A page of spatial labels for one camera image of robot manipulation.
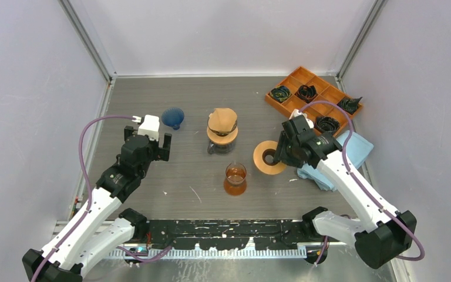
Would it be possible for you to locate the white slotted cable duct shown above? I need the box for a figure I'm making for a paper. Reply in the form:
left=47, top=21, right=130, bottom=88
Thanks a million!
left=105, top=247, right=308, bottom=260

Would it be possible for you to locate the light blue cloth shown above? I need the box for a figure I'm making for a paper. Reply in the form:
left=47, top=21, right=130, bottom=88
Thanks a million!
left=297, top=133, right=374, bottom=192

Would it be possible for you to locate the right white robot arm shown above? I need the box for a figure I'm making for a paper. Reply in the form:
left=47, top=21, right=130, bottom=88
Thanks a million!
left=274, top=110, right=417, bottom=269

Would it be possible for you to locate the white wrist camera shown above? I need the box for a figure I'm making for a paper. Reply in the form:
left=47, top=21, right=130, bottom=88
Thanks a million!
left=289, top=109, right=314, bottom=129
left=132, top=115, right=160, bottom=141

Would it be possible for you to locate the dark folded item front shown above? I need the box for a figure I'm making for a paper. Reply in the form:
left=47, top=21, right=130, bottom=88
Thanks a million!
left=314, top=116, right=340, bottom=135

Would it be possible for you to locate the wooden dripper ring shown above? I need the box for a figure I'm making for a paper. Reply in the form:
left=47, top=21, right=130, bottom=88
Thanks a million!
left=253, top=140, right=287, bottom=176
left=206, top=126, right=238, bottom=146

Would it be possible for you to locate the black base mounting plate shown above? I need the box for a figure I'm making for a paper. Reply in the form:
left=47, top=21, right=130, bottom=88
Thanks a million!
left=128, top=219, right=323, bottom=251

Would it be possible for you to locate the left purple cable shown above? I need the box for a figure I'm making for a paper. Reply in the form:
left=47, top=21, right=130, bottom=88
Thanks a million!
left=30, top=115, right=174, bottom=282

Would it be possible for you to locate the dark folded item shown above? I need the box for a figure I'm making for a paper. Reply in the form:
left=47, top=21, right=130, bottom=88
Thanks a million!
left=295, top=85, right=318, bottom=103
left=314, top=116, right=340, bottom=135
left=269, top=85, right=291, bottom=103
left=337, top=97, right=362, bottom=115

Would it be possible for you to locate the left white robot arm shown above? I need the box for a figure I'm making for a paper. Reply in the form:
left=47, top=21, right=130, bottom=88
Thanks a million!
left=22, top=126, right=172, bottom=281

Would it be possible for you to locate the brown paper coffee filter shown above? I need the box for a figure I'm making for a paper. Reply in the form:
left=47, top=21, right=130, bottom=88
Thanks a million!
left=207, top=108, right=237, bottom=131

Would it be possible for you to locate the amber glass carafe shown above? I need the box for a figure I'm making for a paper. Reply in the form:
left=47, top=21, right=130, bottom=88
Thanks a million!
left=223, top=162, right=247, bottom=196

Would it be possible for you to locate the dark folded item back middle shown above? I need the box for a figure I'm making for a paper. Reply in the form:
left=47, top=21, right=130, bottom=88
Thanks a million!
left=295, top=85, right=318, bottom=103

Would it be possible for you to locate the dark folded item back left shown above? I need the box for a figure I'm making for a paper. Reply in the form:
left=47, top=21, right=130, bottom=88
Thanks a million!
left=269, top=85, right=291, bottom=103

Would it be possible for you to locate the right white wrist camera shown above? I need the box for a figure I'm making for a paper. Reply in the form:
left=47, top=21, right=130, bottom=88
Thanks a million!
left=289, top=109, right=314, bottom=129

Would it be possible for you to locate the grey glass coffee server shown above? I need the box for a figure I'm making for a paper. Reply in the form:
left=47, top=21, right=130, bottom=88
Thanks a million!
left=207, top=139, right=236, bottom=155

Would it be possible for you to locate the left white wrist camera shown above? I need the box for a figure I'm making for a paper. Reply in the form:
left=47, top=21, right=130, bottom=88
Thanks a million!
left=132, top=115, right=160, bottom=141

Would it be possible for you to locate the blue glass dripper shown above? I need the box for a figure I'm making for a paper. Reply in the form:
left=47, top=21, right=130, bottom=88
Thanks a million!
left=161, top=108, right=184, bottom=130

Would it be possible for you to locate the orange compartment tray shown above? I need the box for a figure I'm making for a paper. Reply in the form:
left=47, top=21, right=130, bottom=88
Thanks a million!
left=265, top=66, right=364, bottom=136

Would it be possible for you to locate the dark folded item right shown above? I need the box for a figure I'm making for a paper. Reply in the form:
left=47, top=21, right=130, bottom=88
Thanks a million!
left=337, top=97, right=362, bottom=115

